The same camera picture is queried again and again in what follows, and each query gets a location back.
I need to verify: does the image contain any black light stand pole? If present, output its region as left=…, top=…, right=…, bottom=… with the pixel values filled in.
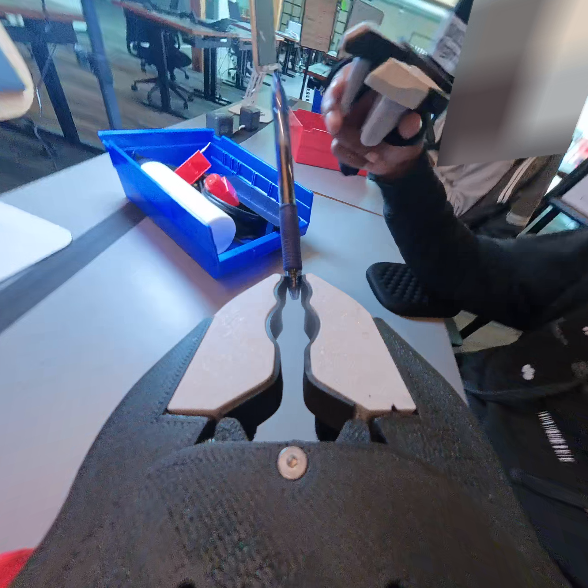
left=80, top=0, right=122, bottom=131

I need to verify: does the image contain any red dome cap block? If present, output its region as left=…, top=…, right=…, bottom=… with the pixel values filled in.
left=203, top=174, right=240, bottom=207

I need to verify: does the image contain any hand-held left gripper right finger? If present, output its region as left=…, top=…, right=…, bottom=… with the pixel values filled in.
left=302, top=273, right=418, bottom=441

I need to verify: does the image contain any wooden desk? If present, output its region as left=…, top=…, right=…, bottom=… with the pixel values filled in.
left=112, top=0, right=258, bottom=99
left=0, top=5, right=85, bottom=143

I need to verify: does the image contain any black office chair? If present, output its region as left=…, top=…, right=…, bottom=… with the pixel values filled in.
left=124, top=9, right=194, bottom=111

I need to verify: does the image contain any black coiled cable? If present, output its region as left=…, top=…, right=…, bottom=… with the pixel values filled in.
left=198, top=181, right=276, bottom=242

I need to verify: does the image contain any blue gel pen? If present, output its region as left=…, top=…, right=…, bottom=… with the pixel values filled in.
left=271, top=71, right=304, bottom=301

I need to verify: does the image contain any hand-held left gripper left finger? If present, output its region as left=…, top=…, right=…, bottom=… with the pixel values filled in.
left=167, top=274, right=283, bottom=439

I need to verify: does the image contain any black board book stand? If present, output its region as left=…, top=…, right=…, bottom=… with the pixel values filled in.
left=227, top=0, right=285, bottom=125
left=0, top=21, right=73, bottom=283

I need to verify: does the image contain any white cylinder roll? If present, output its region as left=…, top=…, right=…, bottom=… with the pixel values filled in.
left=140, top=161, right=236, bottom=253

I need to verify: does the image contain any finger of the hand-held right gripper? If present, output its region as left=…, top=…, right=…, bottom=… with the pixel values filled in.
left=360, top=57, right=443, bottom=148
left=341, top=56, right=371, bottom=112

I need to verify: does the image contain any red plastic block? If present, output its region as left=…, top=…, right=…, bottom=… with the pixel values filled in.
left=175, top=149, right=212, bottom=184

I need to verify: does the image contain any black textured armrest pad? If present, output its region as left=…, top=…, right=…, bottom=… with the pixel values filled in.
left=366, top=262, right=460, bottom=319

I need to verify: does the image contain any person's right forearm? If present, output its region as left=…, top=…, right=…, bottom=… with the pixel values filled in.
left=370, top=156, right=588, bottom=331

